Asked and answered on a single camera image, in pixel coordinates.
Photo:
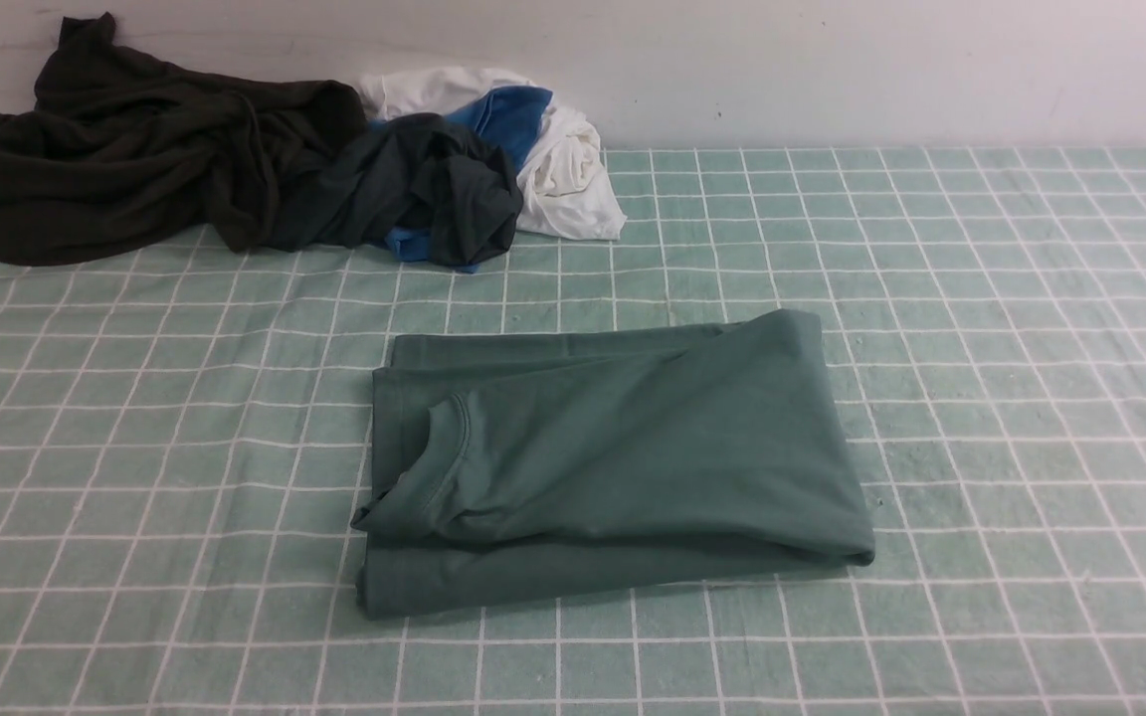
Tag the dark green crumpled garment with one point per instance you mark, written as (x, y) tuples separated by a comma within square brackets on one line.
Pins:
[(357, 197)]

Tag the white crumpled garment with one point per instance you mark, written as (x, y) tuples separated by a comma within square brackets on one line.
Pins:
[(566, 187)]

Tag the green checkered tablecloth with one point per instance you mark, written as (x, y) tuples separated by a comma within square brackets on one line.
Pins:
[(184, 434)]

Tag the green long-sleeved shirt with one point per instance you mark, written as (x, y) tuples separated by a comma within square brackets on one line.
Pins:
[(511, 468)]

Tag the blue crumpled garment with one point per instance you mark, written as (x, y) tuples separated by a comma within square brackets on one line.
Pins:
[(508, 119)]

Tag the dark brown crumpled garment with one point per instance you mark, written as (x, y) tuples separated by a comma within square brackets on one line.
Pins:
[(123, 150)]

